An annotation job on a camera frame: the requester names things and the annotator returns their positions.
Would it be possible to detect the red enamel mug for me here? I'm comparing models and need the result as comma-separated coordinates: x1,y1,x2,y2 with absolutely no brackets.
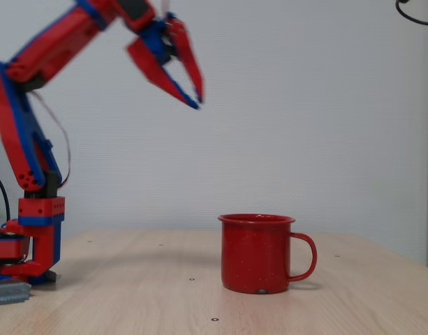
217,213,318,295

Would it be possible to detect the black cable loop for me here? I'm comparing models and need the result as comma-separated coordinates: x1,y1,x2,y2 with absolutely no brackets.
394,0,428,27

